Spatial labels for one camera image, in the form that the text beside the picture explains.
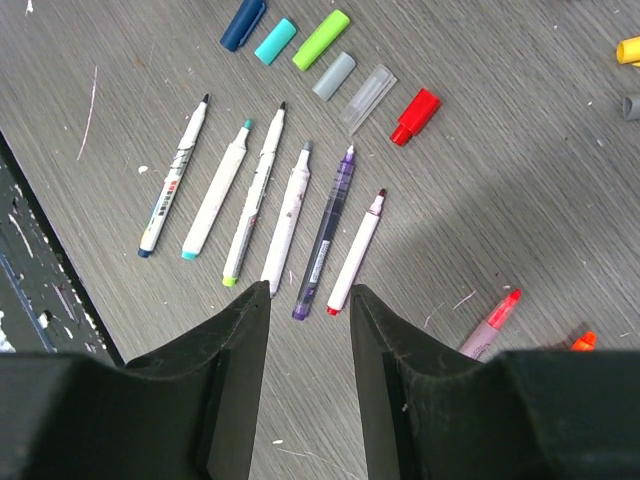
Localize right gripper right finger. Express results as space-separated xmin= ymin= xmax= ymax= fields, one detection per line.
xmin=350 ymin=285 xmax=639 ymax=479

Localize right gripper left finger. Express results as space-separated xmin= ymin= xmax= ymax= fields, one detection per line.
xmin=1 ymin=282 xmax=271 ymax=479

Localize pink pen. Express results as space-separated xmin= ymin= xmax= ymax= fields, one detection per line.
xmin=458 ymin=288 xmax=522 ymax=360

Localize green cap white marker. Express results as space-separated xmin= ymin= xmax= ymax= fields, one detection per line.
xmin=222 ymin=101 xmax=286 ymax=287

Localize orange black highlighter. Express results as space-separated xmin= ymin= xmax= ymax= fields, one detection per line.
xmin=571 ymin=331 xmax=597 ymax=351

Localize dark purple marker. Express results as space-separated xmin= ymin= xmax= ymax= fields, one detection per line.
xmin=292 ymin=144 xmax=355 ymax=321

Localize white grey marker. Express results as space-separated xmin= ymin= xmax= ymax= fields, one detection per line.
xmin=261 ymin=141 xmax=313 ymax=298

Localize clear pen cap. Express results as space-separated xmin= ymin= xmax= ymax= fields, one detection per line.
xmin=340 ymin=64 xmax=397 ymax=136

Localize grey white marker cap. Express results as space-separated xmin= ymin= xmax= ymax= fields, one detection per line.
xmin=312 ymin=52 xmax=356 ymax=102

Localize yellow marker cap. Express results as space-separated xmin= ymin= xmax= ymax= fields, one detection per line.
xmin=616 ymin=36 xmax=640 ymax=67

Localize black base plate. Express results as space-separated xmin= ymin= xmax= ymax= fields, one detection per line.
xmin=1 ymin=140 xmax=124 ymax=366

